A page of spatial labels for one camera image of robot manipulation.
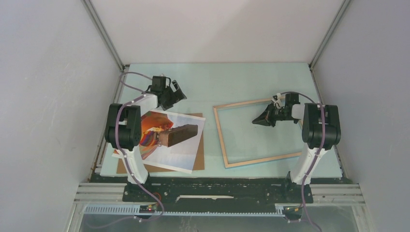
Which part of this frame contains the brown backing board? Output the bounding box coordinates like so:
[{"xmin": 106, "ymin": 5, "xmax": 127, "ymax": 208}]
[{"xmin": 116, "ymin": 112, "xmax": 205, "ymax": 175}]

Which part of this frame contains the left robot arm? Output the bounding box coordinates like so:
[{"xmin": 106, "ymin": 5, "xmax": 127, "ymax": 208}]
[{"xmin": 104, "ymin": 76, "xmax": 187, "ymax": 201}]

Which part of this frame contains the colourful balloon photo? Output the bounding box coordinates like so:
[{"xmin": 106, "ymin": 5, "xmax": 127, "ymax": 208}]
[{"xmin": 111, "ymin": 109, "xmax": 206, "ymax": 174}]

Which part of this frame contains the dark brown wooden block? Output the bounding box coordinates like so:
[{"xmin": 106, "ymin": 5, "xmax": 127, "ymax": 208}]
[{"xmin": 158, "ymin": 124, "xmax": 198, "ymax": 147}]

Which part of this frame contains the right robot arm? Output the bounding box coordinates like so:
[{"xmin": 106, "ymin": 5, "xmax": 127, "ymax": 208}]
[{"xmin": 252, "ymin": 91, "xmax": 341, "ymax": 186}]

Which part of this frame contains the right corner aluminium post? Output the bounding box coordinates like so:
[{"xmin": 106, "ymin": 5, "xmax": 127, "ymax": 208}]
[{"xmin": 309, "ymin": 0, "xmax": 352, "ymax": 71}]

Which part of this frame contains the wooden picture frame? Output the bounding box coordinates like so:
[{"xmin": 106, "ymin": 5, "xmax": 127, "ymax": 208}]
[{"xmin": 213, "ymin": 98, "xmax": 302, "ymax": 169}]

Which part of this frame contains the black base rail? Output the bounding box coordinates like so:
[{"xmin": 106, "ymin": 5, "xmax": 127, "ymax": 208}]
[{"xmin": 122, "ymin": 177, "xmax": 313, "ymax": 213}]

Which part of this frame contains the left corner aluminium post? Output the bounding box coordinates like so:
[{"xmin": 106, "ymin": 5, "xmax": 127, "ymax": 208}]
[{"xmin": 81, "ymin": 0, "xmax": 126, "ymax": 71}]

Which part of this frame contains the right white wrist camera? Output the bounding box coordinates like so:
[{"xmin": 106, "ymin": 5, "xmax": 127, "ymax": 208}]
[{"xmin": 271, "ymin": 93, "xmax": 282, "ymax": 109}]

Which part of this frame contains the aluminium mounting profile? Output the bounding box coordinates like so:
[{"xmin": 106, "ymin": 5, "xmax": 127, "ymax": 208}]
[{"xmin": 65, "ymin": 183, "xmax": 371, "ymax": 232}]

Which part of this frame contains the corner aluminium post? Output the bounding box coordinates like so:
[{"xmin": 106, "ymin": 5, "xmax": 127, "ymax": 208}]
[
  {"xmin": 309, "ymin": 0, "xmax": 352, "ymax": 71},
  {"xmin": 81, "ymin": 0, "xmax": 126, "ymax": 71}
]

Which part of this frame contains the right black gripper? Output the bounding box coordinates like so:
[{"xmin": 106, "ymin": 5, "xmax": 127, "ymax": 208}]
[{"xmin": 253, "ymin": 102, "xmax": 296, "ymax": 127}]

